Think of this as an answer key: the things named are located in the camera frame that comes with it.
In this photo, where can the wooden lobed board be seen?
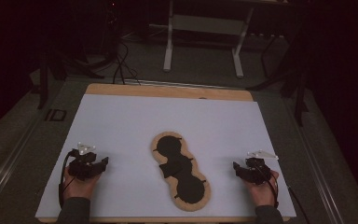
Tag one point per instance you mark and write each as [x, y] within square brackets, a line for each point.
[180, 174]

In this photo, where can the metal floor rail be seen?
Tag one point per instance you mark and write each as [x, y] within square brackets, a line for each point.
[317, 161]
[15, 155]

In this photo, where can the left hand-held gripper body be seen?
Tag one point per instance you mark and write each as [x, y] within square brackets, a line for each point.
[80, 166]

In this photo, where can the white metal table frame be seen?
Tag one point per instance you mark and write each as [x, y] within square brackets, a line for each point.
[205, 25]

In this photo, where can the person's right hand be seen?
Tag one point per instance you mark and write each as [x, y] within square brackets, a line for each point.
[262, 193]

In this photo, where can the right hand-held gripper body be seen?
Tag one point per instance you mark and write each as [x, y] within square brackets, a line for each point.
[257, 171]

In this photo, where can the metal floor strip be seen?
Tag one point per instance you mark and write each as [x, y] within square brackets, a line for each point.
[183, 84]

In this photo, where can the person's left hand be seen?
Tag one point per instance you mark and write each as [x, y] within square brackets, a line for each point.
[80, 188]

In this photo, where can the black metal stand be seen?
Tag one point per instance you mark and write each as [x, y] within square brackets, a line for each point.
[300, 93]

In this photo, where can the wooden table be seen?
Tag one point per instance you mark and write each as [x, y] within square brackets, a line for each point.
[167, 91]

